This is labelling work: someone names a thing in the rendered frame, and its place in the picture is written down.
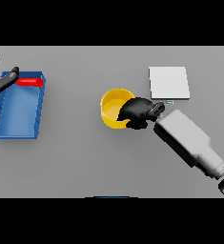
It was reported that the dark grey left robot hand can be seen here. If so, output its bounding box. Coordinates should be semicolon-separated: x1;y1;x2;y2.
0;57;20;94

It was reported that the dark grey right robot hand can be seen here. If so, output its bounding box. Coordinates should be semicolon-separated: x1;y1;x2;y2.
116;96;166;131

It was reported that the yellow bowl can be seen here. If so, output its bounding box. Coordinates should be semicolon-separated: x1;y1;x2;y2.
99;88;136;130

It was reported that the red beaker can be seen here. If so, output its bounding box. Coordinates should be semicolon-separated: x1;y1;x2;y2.
15;77;44;88

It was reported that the pale square measuring scale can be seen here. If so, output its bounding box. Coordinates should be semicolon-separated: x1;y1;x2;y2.
148;66;192;101

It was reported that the blue rectangular tray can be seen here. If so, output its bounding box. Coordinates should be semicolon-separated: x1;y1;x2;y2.
0;71;47;140

